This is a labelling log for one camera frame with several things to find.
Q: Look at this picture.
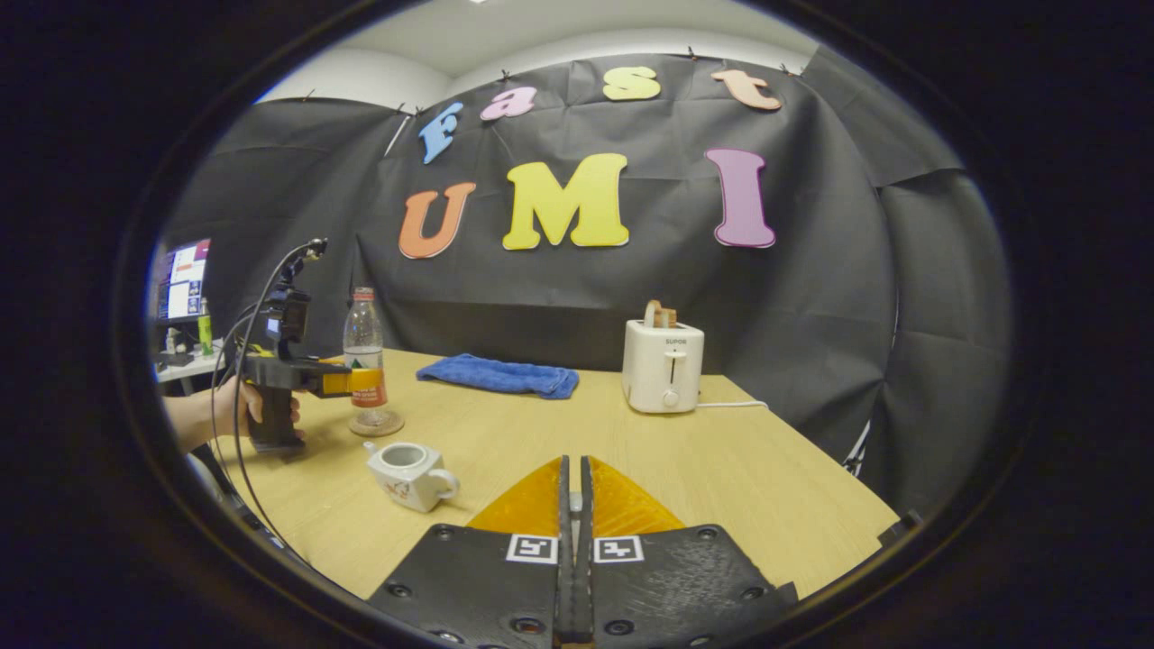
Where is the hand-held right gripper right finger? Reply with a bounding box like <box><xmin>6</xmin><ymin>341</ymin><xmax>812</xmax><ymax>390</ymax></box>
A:
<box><xmin>575</xmin><ymin>453</ymin><xmax>801</xmax><ymax>648</ymax></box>

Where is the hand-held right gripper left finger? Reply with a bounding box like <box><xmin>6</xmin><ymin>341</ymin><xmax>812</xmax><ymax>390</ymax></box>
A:
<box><xmin>368</xmin><ymin>453</ymin><xmax>575</xmax><ymax>648</ymax></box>

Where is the clear plastic water bottle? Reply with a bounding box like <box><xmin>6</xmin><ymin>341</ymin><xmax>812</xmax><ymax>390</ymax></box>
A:
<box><xmin>343</xmin><ymin>287</ymin><xmax>389</xmax><ymax>430</ymax></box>

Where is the round wooden coaster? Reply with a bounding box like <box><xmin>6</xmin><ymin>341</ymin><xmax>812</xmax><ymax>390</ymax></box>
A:
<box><xmin>350</xmin><ymin>410</ymin><xmax>405</xmax><ymax>438</ymax></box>

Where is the white floral teacup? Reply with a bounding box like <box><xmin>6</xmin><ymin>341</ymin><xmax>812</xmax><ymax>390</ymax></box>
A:
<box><xmin>363</xmin><ymin>442</ymin><xmax>461</xmax><ymax>513</ymax></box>

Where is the white side table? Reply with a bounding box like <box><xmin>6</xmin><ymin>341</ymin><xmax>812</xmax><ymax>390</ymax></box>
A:
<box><xmin>155</xmin><ymin>352</ymin><xmax>226</xmax><ymax>385</ymax></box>

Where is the computer monitor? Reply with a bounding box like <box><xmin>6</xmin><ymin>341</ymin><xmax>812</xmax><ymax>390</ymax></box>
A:
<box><xmin>155</xmin><ymin>239</ymin><xmax>213</xmax><ymax>324</ymax></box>

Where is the blue towel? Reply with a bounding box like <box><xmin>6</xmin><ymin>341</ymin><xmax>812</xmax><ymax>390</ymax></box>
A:
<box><xmin>417</xmin><ymin>353</ymin><xmax>580</xmax><ymax>400</ymax></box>

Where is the white toaster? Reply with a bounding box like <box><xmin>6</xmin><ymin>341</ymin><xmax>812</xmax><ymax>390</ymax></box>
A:
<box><xmin>622</xmin><ymin>320</ymin><xmax>705</xmax><ymax>415</ymax></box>

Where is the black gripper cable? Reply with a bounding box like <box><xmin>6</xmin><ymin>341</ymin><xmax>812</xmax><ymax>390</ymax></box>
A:
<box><xmin>209</xmin><ymin>239</ymin><xmax>327</xmax><ymax>551</ymax></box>

